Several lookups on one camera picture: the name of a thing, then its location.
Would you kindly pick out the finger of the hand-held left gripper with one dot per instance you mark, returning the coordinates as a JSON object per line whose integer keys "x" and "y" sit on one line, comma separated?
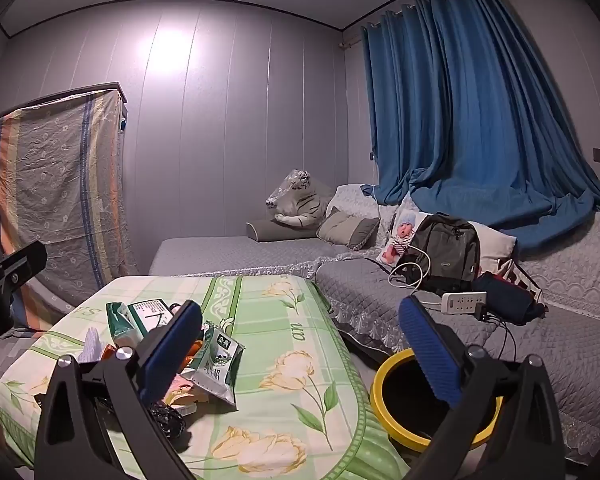
{"x": 22, "y": 262}

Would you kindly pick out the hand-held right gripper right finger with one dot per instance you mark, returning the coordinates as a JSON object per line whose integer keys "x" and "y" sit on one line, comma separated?
{"x": 430, "y": 355}

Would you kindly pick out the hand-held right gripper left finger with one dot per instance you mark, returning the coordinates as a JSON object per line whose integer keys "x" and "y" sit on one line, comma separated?
{"x": 172, "y": 355}

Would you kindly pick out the pink wrapper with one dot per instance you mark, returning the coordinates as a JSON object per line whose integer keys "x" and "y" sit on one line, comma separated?
{"x": 187, "y": 390}

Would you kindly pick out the green white milk packet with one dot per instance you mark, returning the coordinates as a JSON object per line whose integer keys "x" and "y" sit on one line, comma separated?
{"x": 217, "y": 365}

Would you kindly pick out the white green label box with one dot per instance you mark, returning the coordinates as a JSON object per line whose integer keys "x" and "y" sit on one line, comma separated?
{"x": 152, "y": 312}

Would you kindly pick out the green tissue packet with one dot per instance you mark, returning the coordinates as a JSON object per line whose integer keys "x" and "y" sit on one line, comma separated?
{"x": 120, "y": 325}

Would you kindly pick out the orange snack bag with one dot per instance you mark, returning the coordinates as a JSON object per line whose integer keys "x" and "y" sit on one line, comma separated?
{"x": 109, "y": 352}

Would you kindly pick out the black plastic wrapper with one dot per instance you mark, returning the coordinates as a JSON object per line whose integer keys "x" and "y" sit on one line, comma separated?
{"x": 167, "y": 422}

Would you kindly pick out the yellow-rimmed black trash bin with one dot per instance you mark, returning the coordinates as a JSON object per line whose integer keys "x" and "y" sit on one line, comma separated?
{"x": 385, "y": 410}

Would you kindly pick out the white tissue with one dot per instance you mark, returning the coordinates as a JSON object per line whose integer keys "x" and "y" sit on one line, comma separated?
{"x": 91, "y": 347}

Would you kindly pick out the white power strip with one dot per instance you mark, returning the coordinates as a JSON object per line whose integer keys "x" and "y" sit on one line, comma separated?
{"x": 462, "y": 302}

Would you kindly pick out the black charger plug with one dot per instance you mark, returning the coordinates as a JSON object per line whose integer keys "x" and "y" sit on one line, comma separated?
{"x": 484, "y": 312}

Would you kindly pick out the striped floral sheet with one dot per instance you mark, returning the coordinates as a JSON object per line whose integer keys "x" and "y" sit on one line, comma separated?
{"x": 55, "y": 185}

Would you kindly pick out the dark navy cloth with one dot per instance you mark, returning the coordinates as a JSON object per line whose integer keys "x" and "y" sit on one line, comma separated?
{"x": 510, "y": 300}

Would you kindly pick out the grey-green backpack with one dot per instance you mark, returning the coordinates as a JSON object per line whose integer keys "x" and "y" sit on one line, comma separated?
{"x": 447, "y": 252}

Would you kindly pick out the grey bed sheet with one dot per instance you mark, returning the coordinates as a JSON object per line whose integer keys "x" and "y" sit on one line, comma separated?
{"x": 230, "y": 255}

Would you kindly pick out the red white striped bag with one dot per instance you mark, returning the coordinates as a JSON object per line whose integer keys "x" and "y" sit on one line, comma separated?
{"x": 522, "y": 272}

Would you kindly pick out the grey quilted sofa cover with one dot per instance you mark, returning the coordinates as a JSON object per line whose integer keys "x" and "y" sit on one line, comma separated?
{"x": 555, "y": 360}

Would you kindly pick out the white pillow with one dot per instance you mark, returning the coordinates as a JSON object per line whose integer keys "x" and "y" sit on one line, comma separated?
{"x": 497, "y": 247}

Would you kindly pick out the grey square cushion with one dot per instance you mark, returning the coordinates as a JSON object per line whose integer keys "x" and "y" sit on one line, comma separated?
{"x": 347, "y": 230}

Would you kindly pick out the grey bolster pillow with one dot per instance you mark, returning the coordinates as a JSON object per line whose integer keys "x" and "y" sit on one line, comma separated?
{"x": 275, "y": 231}

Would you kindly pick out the light grey lace cover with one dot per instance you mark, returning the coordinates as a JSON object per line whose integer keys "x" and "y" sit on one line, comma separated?
{"x": 580, "y": 270}

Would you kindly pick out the plastic-wrapped plush white tiger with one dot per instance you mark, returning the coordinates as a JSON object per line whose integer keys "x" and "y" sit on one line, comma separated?
{"x": 297, "y": 200}

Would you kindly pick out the blue curtain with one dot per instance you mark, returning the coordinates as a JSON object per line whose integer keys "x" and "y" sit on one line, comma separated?
{"x": 455, "y": 110}

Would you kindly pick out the white curtain rod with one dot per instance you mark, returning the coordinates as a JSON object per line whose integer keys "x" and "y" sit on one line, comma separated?
{"x": 352, "y": 44}

